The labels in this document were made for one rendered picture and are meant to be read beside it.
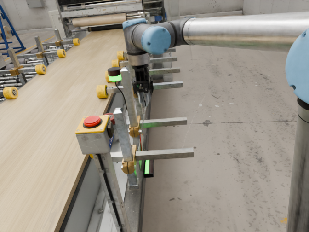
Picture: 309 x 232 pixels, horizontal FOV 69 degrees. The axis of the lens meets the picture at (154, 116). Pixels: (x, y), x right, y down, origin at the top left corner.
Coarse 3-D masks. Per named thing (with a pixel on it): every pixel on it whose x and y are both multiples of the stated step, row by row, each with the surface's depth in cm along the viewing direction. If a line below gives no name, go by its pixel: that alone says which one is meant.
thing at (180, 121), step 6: (144, 120) 120; (150, 120) 120; (156, 120) 119; (162, 120) 119; (168, 120) 118; (174, 120) 118; (180, 120) 117; (186, 120) 117; (114, 126) 120; (144, 126) 120; (150, 126) 119; (156, 126) 119
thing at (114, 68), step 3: (108, 69) 101; (111, 69) 100; (114, 69) 100; (117, 69) 99; (117, 75) 100; (114, 81) 103; (117, 87) 105; (120, 90) 106; (123, 96) 107; (126, 108) 110
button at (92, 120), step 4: (88, 116) 55; (92, 116) 55; (96, 116) 55; (84, 120) 54; (88, 120) 54; (92, 120) 53; (96, 120) 53; (100, 120) 54; (84, 124) 53; (88, 124) 52; (92, 124) 52; (96, 124) 53
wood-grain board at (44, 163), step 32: (64, 64) 209; (96, 64) 199; (32, 96) 153; (64, 96) 148; (96, 96) 143; (0, 128) 120; (32, 128) 117; (64, 128) 114; (0, 160) 97; (32, 160) 95; (64, 160) 93; (0, 192) 81; (32, 192) 80; (64, 192) 78; (0, 224) 70; (32, 224) 69
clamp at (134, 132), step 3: (138, 117) 122; (138, 120) 119; (138, 123) 117; (129, 126) 115; (138, 126) 115; (129, 129) 115; (132, 129) 112; (135, 129) 113; (138, 129) 115; (129, 132) 113; (132, 132) 113; (135, 132) 113; (138, 132) 113; (132, 135) 114; (135, 135) 114
